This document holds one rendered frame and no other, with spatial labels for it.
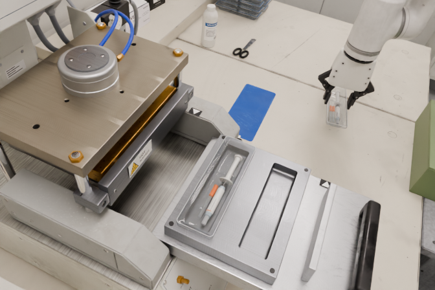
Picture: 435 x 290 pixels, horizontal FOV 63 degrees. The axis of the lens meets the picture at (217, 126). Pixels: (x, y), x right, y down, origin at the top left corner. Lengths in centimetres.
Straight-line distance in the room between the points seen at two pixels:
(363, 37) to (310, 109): 30
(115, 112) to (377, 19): 62
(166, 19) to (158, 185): 82
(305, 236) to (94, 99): 36
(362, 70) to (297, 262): 58
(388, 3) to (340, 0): 220
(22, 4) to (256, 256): 48
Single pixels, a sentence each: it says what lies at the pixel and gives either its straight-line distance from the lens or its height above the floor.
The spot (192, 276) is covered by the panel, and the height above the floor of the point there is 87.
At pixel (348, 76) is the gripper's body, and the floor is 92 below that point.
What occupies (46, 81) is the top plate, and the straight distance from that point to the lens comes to 57.
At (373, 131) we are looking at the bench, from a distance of 113.
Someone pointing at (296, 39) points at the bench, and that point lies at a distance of 142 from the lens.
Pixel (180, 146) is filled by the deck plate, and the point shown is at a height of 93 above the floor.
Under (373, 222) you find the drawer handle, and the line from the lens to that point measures 58.
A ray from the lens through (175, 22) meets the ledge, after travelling 132.
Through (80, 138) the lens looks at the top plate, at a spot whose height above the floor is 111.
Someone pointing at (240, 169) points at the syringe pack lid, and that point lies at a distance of 57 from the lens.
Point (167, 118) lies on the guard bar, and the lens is 58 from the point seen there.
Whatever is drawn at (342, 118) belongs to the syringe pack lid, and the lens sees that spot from 103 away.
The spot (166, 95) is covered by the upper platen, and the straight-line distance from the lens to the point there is 60.
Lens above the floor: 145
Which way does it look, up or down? 45 degrees down
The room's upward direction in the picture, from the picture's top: 8 degrees clockwise
